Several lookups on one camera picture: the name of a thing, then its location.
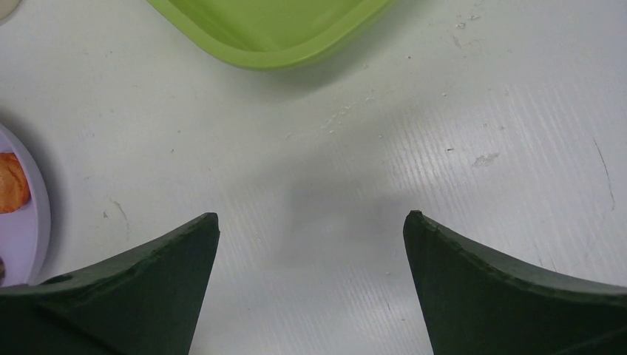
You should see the purple plate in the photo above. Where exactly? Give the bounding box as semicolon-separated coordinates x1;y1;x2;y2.
1;126;51;288

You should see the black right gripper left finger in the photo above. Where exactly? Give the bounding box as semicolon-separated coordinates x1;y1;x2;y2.
1;212;220;354

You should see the green plastic tub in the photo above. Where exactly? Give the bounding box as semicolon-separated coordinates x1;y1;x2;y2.
149;0;393;70

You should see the cream plastic bin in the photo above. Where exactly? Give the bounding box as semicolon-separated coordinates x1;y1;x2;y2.
0;0;21;21

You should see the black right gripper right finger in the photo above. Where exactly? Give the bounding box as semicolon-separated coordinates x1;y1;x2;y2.
403;211;626;354

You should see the orange chicken drumstick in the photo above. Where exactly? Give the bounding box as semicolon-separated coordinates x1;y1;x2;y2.
1;152;30;214

